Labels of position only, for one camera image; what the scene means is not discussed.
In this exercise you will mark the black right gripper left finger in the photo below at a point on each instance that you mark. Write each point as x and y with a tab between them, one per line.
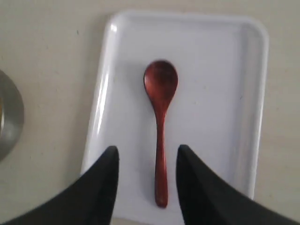
88	201

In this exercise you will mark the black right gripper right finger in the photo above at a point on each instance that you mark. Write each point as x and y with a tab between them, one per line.
206	199

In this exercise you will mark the dark red wooden spoon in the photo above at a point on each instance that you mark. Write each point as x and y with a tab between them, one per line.
160	82

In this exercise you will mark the white rectangular tray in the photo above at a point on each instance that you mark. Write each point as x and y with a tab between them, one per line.
221	62

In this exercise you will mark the metal bowl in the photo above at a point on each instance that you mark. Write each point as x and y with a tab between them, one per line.
11	114

